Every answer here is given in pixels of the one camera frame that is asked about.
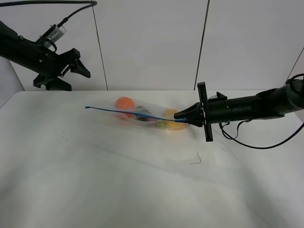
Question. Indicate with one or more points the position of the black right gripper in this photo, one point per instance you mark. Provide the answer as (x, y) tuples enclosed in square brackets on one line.
[(217, 110)]

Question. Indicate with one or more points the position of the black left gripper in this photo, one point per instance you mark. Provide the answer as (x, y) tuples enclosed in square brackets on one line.
[(51, 66)]

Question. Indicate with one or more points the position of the clear zip bag blue seal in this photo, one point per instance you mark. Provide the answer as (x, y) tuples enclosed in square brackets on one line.
[(158, 112)]

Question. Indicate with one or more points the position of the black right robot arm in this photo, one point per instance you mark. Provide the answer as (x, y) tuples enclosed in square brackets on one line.
[(269, 104)]

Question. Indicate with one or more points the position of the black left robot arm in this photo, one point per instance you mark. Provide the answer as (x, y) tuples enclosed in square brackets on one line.
[(11, 46)]

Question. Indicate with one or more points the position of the purple eggplant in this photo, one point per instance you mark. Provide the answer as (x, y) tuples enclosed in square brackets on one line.
[(146, 119)]

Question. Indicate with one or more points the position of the orange fruit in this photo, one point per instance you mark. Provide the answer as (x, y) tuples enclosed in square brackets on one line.
[(125, 104)]

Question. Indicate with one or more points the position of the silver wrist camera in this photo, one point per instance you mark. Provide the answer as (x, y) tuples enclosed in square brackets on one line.
[(51, 36)]

